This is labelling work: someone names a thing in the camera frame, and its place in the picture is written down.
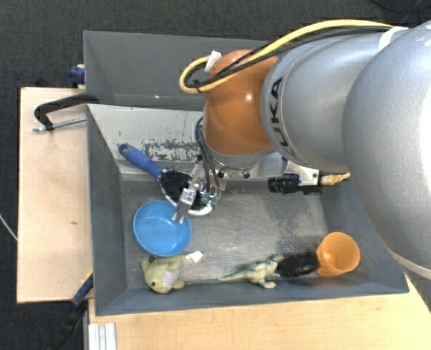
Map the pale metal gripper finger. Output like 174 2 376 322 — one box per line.
179 190 197 225
171 198 186 222

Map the blue plastic bowl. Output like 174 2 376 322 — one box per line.
132 199 193 258

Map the grey metal bin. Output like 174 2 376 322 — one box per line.
82 30 410 317

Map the yellow-green plush toy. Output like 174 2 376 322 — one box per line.
140 251 214 295

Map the green toy dinosaur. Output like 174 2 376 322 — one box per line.
217 253 286 289

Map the black lumpy object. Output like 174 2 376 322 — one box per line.
277 252 320 280

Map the pale wood flat board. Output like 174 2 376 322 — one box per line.
16 87 94 304

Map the orange plastic cup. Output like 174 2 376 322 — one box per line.
314 231 362 278

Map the black cylinder on white bracket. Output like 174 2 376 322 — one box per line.
267 166 352 197

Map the blue-handled black bristle brush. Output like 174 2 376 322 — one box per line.
117 143 217 217

